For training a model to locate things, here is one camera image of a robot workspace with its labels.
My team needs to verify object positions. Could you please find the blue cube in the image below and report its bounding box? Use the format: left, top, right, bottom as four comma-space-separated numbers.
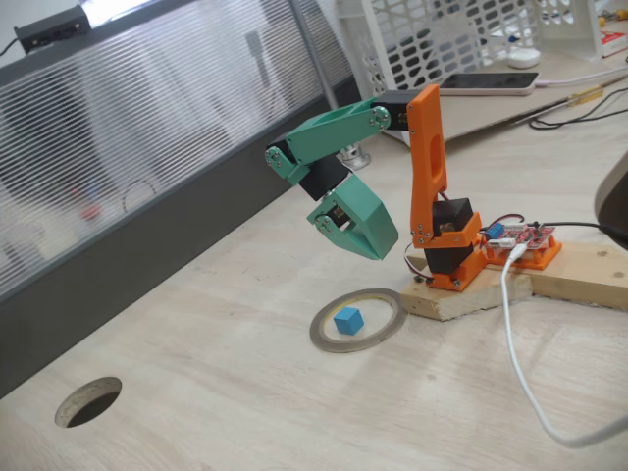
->
333, 306, 365, 338

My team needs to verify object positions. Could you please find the wooden base block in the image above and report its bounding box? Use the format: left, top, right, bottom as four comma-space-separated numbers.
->
399, 247, 534, 323

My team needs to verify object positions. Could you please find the metal pole with flange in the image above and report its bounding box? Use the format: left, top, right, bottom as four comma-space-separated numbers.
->
288, 0, 373, 173

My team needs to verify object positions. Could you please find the red controller circuit board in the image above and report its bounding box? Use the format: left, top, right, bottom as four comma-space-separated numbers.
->
478, 220, 558, 252

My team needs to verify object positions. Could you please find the brown cardboard sheet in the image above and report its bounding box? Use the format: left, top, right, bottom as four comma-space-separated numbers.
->
405, 48, 628, 144

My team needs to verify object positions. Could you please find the white smartphone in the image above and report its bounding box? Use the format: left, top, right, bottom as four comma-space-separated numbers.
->
438, 72, 541, 97

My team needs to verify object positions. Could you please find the long wooden plank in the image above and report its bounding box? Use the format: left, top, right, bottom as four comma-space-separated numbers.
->
529, 238, 628, 311

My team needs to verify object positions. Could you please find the grey ribbed desk partition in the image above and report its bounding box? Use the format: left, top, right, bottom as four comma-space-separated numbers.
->
0, 0, 374, 399

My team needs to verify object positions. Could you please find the white earbuds case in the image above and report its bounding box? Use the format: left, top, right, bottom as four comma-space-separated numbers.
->
505, 46, 542, 70

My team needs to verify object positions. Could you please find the grey rounded object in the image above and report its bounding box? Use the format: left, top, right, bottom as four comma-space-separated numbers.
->
594, 150, 628, 247

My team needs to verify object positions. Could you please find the white plastic lattice basket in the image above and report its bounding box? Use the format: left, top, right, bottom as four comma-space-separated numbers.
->
336, 0, 604, 151

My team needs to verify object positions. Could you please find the red and white book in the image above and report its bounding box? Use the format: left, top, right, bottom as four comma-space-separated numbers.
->
601, 29, 628, 60

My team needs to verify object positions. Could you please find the black box device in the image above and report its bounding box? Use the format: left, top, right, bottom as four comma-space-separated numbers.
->
13, 4, 92, 54

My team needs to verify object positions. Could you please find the grey ring of tape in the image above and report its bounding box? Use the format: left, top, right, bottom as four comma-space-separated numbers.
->
308, 288, 408, 354

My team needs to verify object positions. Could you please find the white USB cable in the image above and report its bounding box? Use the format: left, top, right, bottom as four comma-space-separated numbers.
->
499, 243, 628, 448

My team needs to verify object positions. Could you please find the black power cable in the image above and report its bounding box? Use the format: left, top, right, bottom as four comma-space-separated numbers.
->
537, 219, 628, 236

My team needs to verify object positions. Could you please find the yellow handled screwdriver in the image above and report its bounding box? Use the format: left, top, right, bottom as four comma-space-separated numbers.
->
509, 83, 605, 128

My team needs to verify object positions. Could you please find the pale pink charging cable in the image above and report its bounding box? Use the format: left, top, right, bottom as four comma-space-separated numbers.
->
537, 66, 628, 89

